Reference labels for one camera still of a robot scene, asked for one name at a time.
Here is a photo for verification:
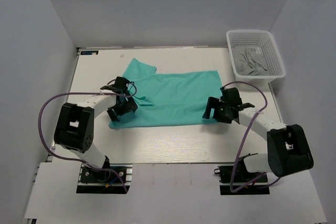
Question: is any blue label sticker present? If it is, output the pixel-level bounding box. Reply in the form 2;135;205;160
80;50;99;55

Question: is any teal green t shirt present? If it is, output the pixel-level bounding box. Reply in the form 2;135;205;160
109;59;222;129

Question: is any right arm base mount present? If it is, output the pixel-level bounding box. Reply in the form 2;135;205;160
214;164;270;196

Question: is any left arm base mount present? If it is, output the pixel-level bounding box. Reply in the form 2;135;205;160
76;164;132;195

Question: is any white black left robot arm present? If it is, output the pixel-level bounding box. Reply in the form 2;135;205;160
54;77;138;182

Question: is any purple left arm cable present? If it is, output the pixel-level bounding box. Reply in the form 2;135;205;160
38;81;138;193

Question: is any white plastic mesh basket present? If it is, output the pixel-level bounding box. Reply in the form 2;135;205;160
226;29;286;83

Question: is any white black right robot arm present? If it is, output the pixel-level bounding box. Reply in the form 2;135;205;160
203;88;314;182

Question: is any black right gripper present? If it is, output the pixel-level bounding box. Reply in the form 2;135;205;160
203;97;233;124

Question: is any grey t shirt in basket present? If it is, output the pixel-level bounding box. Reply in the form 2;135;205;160
232;47;268;76

